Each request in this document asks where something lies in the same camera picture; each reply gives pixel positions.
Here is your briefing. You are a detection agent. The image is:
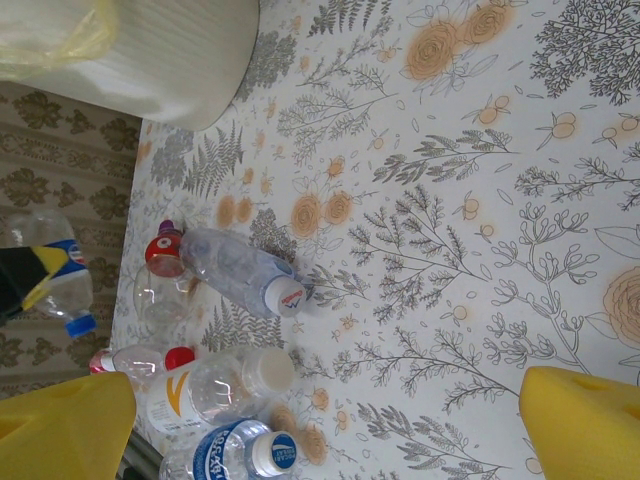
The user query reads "clear water bottle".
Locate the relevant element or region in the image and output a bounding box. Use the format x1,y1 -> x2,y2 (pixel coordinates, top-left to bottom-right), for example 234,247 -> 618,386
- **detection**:
178,227 -> 307,319

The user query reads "yellow plastic bin liner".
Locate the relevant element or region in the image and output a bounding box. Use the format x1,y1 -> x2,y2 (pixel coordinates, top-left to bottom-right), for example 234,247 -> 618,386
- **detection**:
0,0 -> 119,84

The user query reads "red collar purple cap bottle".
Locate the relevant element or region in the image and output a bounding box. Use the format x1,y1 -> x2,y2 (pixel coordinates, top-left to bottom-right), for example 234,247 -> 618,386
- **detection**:
133,219 -> 197,334

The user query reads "cream plastic bin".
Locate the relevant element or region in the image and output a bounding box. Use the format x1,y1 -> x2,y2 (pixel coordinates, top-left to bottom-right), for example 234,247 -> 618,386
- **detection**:
0,0 -> 261,132

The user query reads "red label red cap bottle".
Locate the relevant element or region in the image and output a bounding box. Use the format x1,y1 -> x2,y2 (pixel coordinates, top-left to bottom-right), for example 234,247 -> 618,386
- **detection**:
88,344 -> 197,389

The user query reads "floral table cover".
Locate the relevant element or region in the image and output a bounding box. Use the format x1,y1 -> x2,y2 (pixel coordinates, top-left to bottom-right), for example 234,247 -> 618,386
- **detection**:
107,0 -> 640,480

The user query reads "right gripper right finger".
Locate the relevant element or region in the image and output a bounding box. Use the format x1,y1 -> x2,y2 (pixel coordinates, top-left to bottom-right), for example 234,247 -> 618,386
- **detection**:
518,365 -> 640,480

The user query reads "blue label blue cap bottle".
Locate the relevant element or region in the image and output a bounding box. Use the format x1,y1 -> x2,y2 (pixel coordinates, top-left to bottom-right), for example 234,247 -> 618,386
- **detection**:
7,209 -> 97,340

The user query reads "white label orange V bottle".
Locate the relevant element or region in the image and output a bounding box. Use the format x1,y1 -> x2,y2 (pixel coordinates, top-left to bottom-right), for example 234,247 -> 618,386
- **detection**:
144,347 -> 296,435

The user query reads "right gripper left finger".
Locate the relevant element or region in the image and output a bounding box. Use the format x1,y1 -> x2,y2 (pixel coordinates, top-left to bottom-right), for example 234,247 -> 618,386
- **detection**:
0,370 -> 139,480

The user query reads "blue Pocari label bottle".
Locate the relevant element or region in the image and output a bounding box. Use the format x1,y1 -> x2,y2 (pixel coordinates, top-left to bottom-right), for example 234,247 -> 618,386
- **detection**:
158,418 -> 302,480

